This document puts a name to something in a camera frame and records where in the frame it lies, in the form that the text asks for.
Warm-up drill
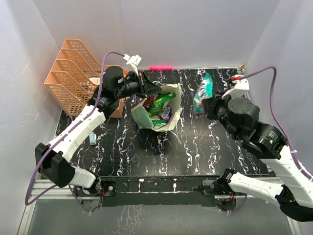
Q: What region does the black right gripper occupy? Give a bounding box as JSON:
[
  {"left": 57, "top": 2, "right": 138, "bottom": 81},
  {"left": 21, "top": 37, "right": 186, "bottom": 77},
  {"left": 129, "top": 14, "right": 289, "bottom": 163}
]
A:
[{"left": 201, "top": 90, "right": 239, "bottom": 140}]

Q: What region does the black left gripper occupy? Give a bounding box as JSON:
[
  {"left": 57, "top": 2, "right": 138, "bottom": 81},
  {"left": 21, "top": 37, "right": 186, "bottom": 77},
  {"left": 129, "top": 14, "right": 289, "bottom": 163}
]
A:
[{"left": 115, "top": 71, "right": 162, "bottom": 100}]

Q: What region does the teal Fox's candy bag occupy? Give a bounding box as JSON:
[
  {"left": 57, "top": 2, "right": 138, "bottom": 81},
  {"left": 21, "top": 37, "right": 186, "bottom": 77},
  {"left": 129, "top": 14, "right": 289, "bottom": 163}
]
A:
[{"left": 193, "top": 73, "right": 214, "bottom": 118}]

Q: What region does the green Fox's candy bag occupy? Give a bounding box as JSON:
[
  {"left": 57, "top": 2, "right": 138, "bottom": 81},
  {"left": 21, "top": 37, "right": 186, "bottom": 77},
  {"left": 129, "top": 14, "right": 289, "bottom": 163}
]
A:
[{"left": 148, "top": 93, "right": 176, "bottom": 117}]

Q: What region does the green paper gift bag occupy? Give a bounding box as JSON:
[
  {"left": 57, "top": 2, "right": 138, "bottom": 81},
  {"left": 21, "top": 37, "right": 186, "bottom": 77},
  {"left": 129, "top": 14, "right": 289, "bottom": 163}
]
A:
[{"left": 132, "top": 84, "right": 182, "bottom": 138}]

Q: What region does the green spring tea candy bag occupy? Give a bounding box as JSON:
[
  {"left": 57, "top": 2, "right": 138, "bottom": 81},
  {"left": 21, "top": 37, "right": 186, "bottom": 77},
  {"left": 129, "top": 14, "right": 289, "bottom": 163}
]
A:
[{"left": 150, "top": 116, "right": 167, "bottom": 130}]

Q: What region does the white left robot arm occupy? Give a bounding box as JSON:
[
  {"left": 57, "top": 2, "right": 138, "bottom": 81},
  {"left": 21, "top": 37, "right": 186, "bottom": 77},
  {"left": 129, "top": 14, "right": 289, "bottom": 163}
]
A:
[{"left": 35, "top": 66, "right": 162, "bottom": 195}]

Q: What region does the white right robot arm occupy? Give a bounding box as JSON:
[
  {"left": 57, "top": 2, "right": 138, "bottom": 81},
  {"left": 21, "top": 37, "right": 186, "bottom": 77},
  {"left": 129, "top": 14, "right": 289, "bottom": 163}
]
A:
[{"left": 202, "top": 93, "right": 313, "bottom": 222}]

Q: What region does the red candy bag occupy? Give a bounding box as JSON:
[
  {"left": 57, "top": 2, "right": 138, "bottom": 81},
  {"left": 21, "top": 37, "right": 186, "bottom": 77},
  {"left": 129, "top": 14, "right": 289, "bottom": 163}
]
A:
[{"left": 142, "top": 95, "right": 155, "bottom": 111}]

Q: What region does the purple Fox's berries candy bag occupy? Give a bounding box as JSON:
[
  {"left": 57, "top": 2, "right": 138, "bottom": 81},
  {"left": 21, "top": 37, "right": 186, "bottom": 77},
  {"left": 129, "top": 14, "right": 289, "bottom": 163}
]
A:
[{"left": 158, "top": 106, "right": 172, "bottom": 123}]

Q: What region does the pink tape strip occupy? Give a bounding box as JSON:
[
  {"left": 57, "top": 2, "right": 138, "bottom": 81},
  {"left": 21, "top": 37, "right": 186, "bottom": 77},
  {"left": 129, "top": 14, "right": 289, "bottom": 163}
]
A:
[{"left": 149, "top": 66, "right": 173, "bottom": 71}]

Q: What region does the white labelled packet in organizer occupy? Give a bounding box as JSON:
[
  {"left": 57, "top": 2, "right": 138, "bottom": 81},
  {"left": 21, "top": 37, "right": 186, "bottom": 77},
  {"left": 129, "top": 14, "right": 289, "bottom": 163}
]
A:
[{"left": 89, "top": 77, "right": 101, "bottom": 86}]

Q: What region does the orange plastic file organizer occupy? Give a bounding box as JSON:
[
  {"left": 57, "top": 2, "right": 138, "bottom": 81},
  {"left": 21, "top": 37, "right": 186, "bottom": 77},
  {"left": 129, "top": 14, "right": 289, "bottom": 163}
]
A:
[{"left": 44, "top": 38, "right": 130, "bottom": 118}]

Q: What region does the small light blue packet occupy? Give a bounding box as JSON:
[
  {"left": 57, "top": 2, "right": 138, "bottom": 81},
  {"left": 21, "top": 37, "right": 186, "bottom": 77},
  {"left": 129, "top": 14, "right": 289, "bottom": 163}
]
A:
[{"left": 89, "top": 132, "right": 97, "bottom": 145}]

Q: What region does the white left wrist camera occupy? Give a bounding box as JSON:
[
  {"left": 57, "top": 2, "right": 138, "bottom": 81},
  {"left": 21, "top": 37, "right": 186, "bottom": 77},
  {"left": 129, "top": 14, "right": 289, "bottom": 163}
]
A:
[{"left": 123, "top": 54, "right": 142, "bottom": 75}]

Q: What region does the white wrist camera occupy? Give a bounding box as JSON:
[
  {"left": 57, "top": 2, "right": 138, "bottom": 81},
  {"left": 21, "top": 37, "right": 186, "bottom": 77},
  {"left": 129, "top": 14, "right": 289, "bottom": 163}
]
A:
[
  {"left": 222, "top": 74, "right": 249, "bottom": 99},
  {"left": 123, "top": 54, "right": 142, "bottom": 75}
]

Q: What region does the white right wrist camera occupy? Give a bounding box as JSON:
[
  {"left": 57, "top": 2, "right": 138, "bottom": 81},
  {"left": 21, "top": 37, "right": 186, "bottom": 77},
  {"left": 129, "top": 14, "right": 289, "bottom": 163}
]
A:
[{"left": 222, "top": 74, "right": 249, "bottom": 99}]

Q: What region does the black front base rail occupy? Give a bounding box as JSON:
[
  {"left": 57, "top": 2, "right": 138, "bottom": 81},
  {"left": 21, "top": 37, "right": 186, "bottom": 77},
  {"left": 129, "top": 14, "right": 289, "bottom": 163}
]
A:
[{"left": 101, "top": 176, "right": 217, "bottom": 207}]

